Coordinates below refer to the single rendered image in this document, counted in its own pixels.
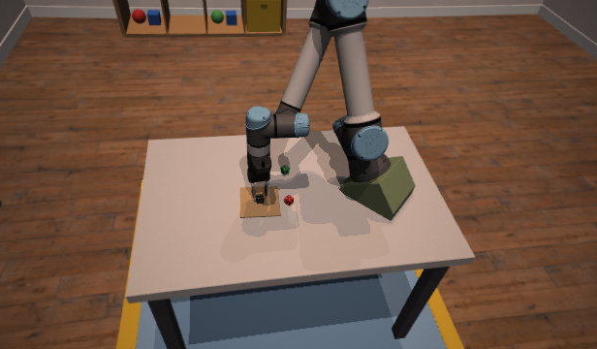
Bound red die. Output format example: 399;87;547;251
284;195;294;206

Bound orange flat mat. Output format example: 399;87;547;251
240;186;281;218

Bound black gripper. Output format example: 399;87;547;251
247;143;271;198

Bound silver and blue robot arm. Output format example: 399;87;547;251
245;0;391;182

